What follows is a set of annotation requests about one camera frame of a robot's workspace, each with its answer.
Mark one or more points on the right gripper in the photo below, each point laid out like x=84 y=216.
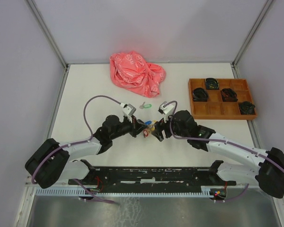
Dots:
x=159 y=126

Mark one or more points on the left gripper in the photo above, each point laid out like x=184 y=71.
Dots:
x=137 y=127

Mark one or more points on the key with green tag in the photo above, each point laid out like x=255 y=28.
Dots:
x=144 y=105

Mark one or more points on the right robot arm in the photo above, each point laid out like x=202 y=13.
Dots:
x=264 y=168

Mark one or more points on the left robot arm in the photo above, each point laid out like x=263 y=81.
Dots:
x=54 y=161

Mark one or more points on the black coiled item left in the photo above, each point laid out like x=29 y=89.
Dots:
x=199 y=94

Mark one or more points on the black coiled item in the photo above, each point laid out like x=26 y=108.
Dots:
x=199 y=94
x=211 y=84
x=228 y=95
x=247 y=108

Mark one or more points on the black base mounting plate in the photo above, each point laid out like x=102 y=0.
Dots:
x=153 y=179

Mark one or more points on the crumpled pink plastic bag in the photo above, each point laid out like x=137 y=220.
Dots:
x=132 y=72

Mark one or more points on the black coiled item top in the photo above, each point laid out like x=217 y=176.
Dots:
x=211 y=84

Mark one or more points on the wooden compartment tray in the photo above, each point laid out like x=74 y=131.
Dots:
x=221 y=99

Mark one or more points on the black coiled item middle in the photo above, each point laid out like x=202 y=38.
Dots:
x=228 y=95

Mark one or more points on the black coiled item right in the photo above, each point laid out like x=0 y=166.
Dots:
x=247 y=108

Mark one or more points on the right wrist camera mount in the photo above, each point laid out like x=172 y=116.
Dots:
x=166 y=109

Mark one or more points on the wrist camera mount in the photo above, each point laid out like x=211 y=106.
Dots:
x=166 y=109
x=128 y=110

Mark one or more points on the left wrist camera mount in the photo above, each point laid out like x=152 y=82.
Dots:
x=128 y=110

